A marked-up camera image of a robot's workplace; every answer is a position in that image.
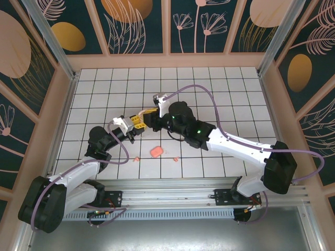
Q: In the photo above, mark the coral pink charging case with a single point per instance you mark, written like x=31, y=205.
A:
x=156, y=152

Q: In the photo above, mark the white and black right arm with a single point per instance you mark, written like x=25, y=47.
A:
x=235, y=146

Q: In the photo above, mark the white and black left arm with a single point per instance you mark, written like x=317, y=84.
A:
x=76, y=170

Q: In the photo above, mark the grey metal sheet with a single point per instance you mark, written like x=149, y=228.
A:
x=167, y=235

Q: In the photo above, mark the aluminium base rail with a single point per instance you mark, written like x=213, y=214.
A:
x=167, y=193

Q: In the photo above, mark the aluminium corner post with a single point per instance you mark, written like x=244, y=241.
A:
x=280, y=36
x=52, y=44

